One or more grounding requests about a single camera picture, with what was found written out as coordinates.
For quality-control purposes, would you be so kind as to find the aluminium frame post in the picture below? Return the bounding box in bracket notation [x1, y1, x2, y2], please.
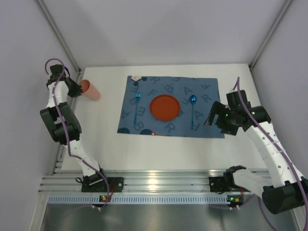
[248, 0, 294, 71]
[34, 0, 82, 74]

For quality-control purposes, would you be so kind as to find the blue letter-print placemat cloth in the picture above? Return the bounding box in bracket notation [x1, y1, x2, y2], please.
[117, 76, 225, 139]

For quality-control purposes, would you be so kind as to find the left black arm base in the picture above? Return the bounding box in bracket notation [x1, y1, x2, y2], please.
[76, 177, 124, 193]

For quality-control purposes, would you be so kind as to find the left aluminium frame post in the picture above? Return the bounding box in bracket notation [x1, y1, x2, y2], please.
[34, 0, 82, 74]

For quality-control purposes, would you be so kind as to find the pink plastic cup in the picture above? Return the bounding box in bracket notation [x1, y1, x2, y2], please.
[79, 79, 101, 101]

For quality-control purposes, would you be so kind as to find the blue plastic spoon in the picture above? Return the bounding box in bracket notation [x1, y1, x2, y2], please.
[190, 95, 197, 129]

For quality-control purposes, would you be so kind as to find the perforated cable tray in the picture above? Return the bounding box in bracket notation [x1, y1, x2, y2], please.
[48, 193, 246, 205]

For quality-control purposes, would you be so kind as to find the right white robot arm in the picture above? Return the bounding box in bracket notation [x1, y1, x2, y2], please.
[205, 90, 308, 214]

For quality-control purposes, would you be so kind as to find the aluminium mounting rail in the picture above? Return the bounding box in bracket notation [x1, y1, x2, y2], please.
[38, 169, 224, 194]

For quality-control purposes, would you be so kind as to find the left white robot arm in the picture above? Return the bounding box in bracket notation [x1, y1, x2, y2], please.
[40, 64, 107, 186]

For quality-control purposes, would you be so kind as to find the red round plate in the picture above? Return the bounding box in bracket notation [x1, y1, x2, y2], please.
[150, 94, 180, 121]

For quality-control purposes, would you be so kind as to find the blue plastic fork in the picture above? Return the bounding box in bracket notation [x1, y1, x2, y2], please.
[134, 92, 141, 125]

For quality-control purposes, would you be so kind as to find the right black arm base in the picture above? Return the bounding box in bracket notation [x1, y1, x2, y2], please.
[208, 177, 230, 194]

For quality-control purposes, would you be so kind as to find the right aluminium frame post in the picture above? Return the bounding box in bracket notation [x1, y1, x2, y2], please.
[248, 0, 294, 71]

